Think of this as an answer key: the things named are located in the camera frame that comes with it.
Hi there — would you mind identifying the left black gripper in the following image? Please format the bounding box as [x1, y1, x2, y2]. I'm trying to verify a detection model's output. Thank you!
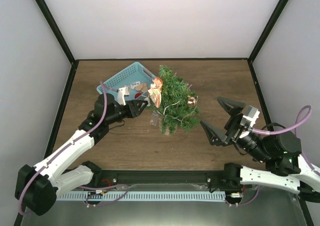
[106, 100, 149, 125]

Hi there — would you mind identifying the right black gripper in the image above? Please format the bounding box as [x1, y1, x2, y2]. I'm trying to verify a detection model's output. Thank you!
[200, 96, 271, 163]

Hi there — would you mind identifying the clear battery box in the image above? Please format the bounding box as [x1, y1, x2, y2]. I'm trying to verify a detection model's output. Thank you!
[150, 111, 159, 126]

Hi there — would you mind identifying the gingerbread figure ornament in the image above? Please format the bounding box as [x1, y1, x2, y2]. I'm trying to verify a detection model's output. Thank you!
[147, 76, 163, 108]

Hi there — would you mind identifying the clear led light string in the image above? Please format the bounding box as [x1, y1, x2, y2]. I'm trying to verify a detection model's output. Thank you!
[149, 80, 200, 124]

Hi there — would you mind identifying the small green christmas tree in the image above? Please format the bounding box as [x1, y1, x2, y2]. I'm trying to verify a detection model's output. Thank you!
[147, 65, 200, 136]

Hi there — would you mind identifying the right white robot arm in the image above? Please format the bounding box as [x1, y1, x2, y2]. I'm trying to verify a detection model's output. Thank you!
[200, 97, 320, 205]

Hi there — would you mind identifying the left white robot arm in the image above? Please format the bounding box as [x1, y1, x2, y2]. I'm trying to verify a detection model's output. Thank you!
[14, 93, 148, 216]

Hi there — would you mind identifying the brown heart ornament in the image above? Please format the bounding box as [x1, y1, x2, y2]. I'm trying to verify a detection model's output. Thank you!
[135, 82, 148, 93]

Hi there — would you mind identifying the blue plastic basket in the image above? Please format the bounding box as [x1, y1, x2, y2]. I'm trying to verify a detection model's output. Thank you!
[104, 62, 156, 101]

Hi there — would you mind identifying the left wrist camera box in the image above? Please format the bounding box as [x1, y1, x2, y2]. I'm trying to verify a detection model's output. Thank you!
[117, 85, 130, 106]

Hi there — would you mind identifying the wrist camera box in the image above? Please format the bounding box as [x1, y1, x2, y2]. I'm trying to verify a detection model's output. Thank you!
[117, 85, 130, 106]
[239, 106, 260, 139]

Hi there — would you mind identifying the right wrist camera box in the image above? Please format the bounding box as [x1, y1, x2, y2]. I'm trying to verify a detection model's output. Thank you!
[239, 106, 260, 139]

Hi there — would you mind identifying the black aluminium front rail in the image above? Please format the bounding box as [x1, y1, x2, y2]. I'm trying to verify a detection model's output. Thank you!
[96, 169, 242, 187]

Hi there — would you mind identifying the light blue cable duct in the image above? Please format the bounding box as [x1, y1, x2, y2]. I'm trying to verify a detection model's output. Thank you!
[57, 191, 226, 203]

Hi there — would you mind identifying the black frame post right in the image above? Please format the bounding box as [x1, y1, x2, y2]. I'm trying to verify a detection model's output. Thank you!
[248, 0, 289, 62]

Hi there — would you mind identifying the black frame post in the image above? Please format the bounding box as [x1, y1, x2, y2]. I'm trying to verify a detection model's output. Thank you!
[248, 0, 289, 62]
[35, 0, 76, 65]

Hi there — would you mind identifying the black frame post left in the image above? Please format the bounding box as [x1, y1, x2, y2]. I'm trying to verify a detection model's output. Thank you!
[35, 0, 76, 65]

